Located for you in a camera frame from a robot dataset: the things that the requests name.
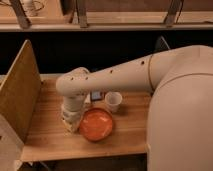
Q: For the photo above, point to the wooden side board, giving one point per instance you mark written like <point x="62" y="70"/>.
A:
<point x="18" y="93"/>

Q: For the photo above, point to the clear plastic cup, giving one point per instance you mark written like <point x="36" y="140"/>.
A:
<point x="113" y="101"/>

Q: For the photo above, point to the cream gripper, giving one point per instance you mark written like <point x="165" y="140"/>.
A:
<point x="72" y="120"/>

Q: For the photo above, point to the black panel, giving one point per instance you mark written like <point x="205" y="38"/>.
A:
<point x="161" y="45"/>

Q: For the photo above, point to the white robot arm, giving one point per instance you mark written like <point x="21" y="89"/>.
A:
<point x="179" y="133"/>

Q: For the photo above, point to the orange plate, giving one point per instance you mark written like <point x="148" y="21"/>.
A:
<point x="96" y="124"/>

